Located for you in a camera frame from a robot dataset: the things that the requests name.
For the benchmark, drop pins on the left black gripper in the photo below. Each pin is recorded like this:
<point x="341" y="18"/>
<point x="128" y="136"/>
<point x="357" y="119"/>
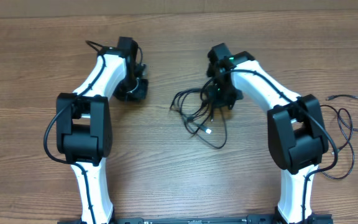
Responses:
<point x="142" y="93"/>

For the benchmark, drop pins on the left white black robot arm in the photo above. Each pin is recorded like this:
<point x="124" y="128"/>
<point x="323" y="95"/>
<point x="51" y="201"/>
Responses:
<point x="80" y="133"/>

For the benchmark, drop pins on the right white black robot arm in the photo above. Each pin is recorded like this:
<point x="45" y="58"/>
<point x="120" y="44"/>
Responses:
<point x="297" y="137"/>

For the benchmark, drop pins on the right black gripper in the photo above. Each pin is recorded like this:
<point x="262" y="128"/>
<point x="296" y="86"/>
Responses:
<point x="224" y="95"/>

